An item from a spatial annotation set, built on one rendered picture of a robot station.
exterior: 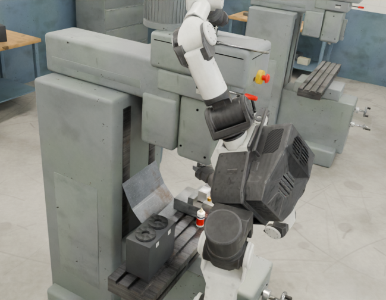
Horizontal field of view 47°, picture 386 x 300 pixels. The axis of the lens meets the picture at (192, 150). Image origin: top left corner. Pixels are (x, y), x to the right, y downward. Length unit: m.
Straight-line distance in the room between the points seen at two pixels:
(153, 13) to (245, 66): 0.48
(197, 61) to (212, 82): 0.08
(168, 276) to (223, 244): 0.76
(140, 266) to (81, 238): 0.73
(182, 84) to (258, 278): 1.07
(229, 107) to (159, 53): 0.58
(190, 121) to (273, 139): 0.59
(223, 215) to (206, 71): 0.46
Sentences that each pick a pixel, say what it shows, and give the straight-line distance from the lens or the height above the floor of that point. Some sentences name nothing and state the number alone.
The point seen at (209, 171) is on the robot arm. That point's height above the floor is 1.26.
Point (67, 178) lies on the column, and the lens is 2.45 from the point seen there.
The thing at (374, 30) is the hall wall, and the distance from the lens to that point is 8.37.
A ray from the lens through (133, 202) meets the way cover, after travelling 2.36.
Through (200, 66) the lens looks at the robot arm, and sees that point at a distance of 1.41.
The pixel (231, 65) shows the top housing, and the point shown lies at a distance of 1.79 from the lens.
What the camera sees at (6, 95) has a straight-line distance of 5.91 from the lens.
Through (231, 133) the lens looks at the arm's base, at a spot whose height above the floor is 1.70.
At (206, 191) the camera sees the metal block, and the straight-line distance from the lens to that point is 2.33.
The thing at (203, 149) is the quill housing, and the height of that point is 1.40.
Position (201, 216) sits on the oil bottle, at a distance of 2.26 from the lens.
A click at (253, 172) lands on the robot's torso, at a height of 1.60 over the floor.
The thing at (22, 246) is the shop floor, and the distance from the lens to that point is 3.70.
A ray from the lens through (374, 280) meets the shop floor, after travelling 3.77.
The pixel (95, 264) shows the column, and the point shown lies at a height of 0.53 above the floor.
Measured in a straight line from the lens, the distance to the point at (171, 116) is 2.01.
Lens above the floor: 2.32
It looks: 27 degrees down
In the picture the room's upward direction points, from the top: 5 degrees clockwise
